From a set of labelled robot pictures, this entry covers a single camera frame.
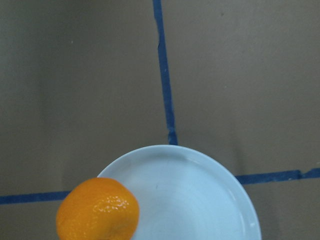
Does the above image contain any orange fruit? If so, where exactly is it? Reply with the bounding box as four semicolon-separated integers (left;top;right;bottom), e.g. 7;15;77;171
56;177;140;240

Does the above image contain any light blue plate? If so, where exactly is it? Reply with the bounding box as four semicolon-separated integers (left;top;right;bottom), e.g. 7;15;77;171
100;145;262;240

